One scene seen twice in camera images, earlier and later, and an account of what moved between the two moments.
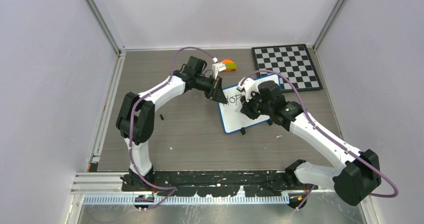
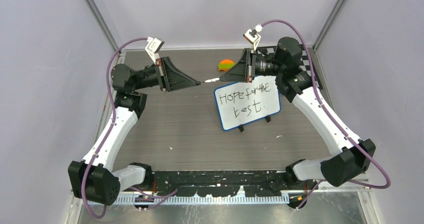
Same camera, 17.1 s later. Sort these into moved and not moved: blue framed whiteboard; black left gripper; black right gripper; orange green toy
Moved: black left gripper; black right gripper
Not moved: blue framed whiteboard; orange green toy
